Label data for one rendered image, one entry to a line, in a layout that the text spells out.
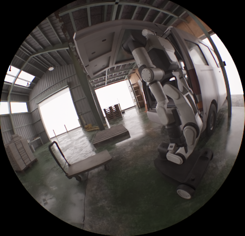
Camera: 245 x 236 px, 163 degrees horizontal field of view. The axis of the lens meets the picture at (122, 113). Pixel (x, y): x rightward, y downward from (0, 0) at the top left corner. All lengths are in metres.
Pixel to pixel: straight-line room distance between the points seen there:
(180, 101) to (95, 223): 1.35
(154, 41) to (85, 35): 0.64
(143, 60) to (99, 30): 0.64
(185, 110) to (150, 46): 0.49
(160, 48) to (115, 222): 1.47
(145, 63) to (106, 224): 1.35
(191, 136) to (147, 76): 0.50
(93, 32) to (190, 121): 1.13
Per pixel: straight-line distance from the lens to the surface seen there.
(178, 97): 0.61
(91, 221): 1.18
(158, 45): 0.63
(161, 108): 0.46
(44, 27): 5.90
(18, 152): 4.36
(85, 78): 4.52
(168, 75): 0.65
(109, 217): 1.10
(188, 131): 0.66
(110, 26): 1.07
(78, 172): 1.51
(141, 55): 0.54
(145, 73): 0.48
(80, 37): 0.97
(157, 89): 0.49
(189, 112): 0.65
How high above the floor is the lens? 0.96
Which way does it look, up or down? 8 degrees down
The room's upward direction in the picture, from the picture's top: 20 degrees counter-clockwise
